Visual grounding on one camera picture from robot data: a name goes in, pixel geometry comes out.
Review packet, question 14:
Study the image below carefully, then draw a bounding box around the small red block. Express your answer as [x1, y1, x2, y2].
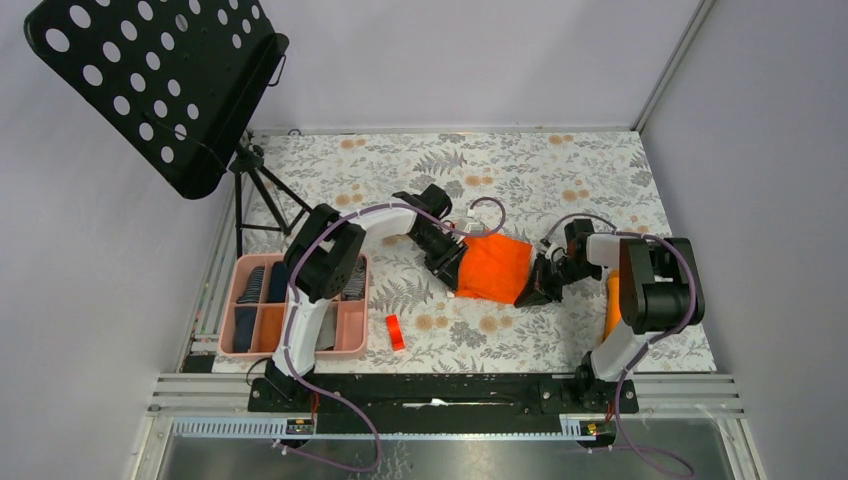
[386, 315, 406, 352]

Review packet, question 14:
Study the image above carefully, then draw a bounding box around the grey striped underwear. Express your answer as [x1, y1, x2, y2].
[341, 256, 368, 301]

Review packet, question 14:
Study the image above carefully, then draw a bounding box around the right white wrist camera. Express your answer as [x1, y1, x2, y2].
[544, 242, 565, 261]

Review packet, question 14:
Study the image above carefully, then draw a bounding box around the navy rolled cloth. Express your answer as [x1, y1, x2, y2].
[266, 261, 290, 303]

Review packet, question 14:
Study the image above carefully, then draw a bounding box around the orange underwear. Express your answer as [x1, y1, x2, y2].
[439, 234, 533, 304]

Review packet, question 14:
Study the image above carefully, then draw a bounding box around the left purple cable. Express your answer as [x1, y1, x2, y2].
[280, 196, 508, 474]

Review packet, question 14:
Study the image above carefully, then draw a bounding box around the orange rolled cloth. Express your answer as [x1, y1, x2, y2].
[257, 304, 285, 353]

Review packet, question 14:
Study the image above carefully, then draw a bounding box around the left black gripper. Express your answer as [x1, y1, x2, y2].
[409, 226, 468, 292]

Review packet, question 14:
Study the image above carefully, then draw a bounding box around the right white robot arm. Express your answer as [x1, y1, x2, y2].
[514, 218, 705, 412]

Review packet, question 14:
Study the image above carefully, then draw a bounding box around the black perforated music stand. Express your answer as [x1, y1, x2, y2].
[21, 0, 314, 256]

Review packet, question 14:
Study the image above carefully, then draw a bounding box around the floral tablecloth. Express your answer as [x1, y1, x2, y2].
[210, 131, 718, 376]

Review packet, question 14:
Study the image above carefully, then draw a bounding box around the striped dark rolled cloth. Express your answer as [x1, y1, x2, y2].
[236, 266, 265, 304]

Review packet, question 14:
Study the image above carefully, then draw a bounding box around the grey rolled cloth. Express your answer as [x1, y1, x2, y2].
[316, 313, 337, 351]

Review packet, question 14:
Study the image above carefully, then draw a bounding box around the blue rolled cloth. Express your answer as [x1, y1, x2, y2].
[232, 306, 257, 354]

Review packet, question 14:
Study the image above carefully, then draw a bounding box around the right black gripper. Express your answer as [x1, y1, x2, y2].
[516, 253, 602, 309]

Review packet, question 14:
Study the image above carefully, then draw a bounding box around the pink divided storage tray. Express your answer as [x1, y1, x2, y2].
[217, 253, 370, 361]

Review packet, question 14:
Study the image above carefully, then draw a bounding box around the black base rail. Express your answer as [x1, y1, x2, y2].
[248, 373, 639, 435]

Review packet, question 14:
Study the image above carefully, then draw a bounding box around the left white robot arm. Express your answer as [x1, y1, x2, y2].
[264, 184, 468, 411]

